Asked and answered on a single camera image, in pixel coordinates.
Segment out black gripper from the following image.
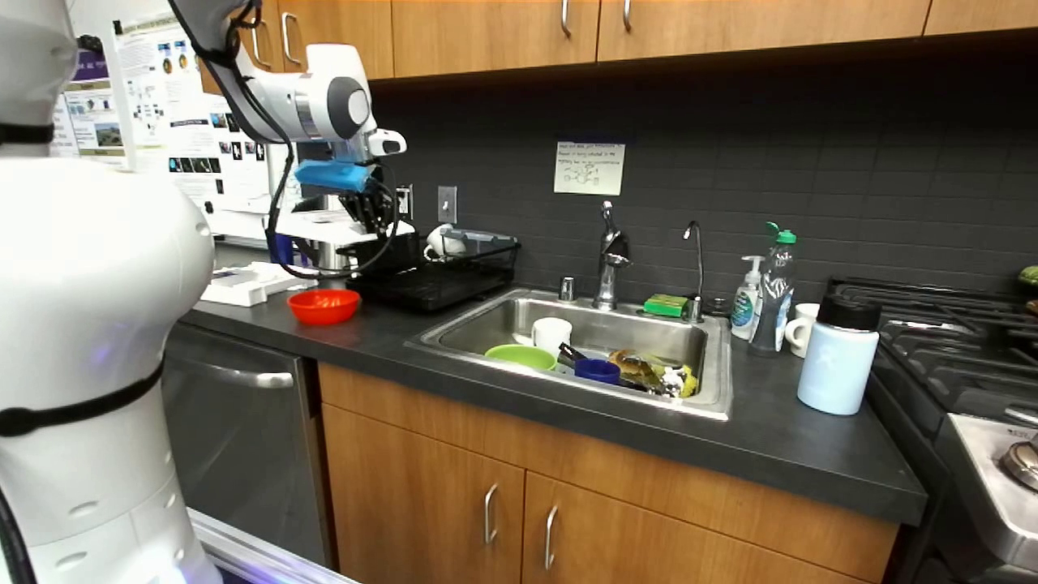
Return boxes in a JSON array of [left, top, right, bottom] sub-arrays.
[[321, 185, 385, 227]]

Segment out white object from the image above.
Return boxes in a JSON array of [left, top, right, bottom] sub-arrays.
[[290, 208, 419, 260]]

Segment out orange bowl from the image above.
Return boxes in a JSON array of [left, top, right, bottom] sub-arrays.
[[284, 286, 362, 326]]

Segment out green bowl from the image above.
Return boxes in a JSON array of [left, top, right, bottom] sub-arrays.
[[479, 339, 560, 376]]

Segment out blue cup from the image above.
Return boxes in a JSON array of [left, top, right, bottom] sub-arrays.
[[264, 220, 300, 269]]

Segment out white mug in rack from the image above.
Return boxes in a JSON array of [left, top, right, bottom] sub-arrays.
[[419, 220, 469, 267]]

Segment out black dish rack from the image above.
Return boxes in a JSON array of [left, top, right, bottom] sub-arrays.
[[350, 225, 523, 319]]

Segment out white flat pad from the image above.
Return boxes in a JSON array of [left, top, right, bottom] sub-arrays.
[[202, 260, 292, 311]]

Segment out wooden upper cabinet door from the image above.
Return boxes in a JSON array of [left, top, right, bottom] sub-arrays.
[[390, 0, 604, 80], [595, 0, 935, 65], [276, 0, 397, 80], [924, 0, 1038, 38], [253, 0, 283, 78]]

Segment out wooden cabinet door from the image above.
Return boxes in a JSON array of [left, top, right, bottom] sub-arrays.
[[595, 0, 935, 65], [390, 0, 604, 80], [924, 0, 1038, 38], [276, 0, 397, 80], [253, 0, 283, 78], [523, 467, 871, 584], [321, 401, 530, 584]]

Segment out white poster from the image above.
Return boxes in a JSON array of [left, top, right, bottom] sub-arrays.
[[57, 0, 298, 242]]

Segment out wooden sink front panel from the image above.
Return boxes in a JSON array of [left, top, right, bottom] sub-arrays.
[[316, 361, 903, 584]]

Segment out white cup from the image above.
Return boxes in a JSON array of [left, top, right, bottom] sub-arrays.
[[530, 315, 576, 361]]

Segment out white paper note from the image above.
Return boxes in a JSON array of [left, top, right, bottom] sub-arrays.
[[551, 136, 630, 200]]

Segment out chrome faucet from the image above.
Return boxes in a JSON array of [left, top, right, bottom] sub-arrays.
[[595, 199, 631, 315]]

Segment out steel dishwasher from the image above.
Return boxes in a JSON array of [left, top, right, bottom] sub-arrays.
[[160, 319, 333, 566]]

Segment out stainless steel sink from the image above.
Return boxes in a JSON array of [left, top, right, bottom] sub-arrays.
[[403, 286, 735, 425]]

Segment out purple poster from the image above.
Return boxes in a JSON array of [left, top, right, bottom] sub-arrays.
[[66, 36, 116, 89]]

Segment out blue dish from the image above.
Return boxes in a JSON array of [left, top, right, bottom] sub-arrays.
[[571, 355, 627, 390]]

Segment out wooden lower cabinet door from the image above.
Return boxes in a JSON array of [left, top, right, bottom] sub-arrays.
[[523, 467, 871, 584], [321, 401, 530, 584]]

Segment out green sponge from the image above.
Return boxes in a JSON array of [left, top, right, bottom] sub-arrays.
[[642, 292, 693, 324]]

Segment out small chrome tap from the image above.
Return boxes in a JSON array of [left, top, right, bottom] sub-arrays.
[[677, 216, 708, 321]]

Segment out yellow dish items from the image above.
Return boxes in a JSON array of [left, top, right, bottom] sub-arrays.
[[613, 346, 705, 401]]

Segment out white platform edge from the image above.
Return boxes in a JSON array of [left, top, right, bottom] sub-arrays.
[[188, 503, 360, 584]]

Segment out clear pump soap bottle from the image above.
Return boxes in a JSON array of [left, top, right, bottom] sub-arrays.
[[730, 254, 770, 342]]

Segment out green cap dish soap bottle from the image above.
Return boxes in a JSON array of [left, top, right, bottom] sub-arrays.
[[751, 216, 801, 355]]

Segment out white paper towel roll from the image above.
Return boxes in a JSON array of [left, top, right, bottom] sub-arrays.
[[794, 319, 882, 418]]

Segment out black gas stove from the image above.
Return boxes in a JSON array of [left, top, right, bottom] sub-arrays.
[[825, 274, 1038, 584]]

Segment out silver stove knob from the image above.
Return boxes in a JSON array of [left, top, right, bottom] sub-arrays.
[[997, 430, 1038, 493]]

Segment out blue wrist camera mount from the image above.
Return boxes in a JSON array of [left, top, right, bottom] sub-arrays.
[[292, 159, 375, 199]]

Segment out wall power outlet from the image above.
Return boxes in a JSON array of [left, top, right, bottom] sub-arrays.
[[391, 181, 423, 225]]

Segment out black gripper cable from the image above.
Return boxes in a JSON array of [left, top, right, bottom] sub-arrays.
[[206, 42, 404, 279]]

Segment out dishwasher handle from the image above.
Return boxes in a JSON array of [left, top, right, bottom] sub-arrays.
[[204, 361, 298, 391]]

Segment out black strap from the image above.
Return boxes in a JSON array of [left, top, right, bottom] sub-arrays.
[[0, 361, 170, 442]]

